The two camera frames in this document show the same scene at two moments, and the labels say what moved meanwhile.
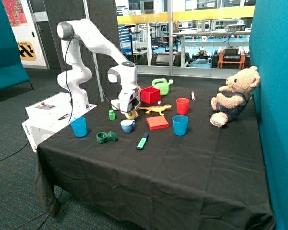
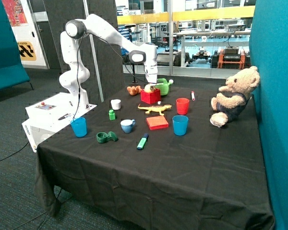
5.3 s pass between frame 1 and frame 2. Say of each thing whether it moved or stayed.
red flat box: stayed
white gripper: moved
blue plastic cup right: stayed
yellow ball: moved
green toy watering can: stayed
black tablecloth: stayed
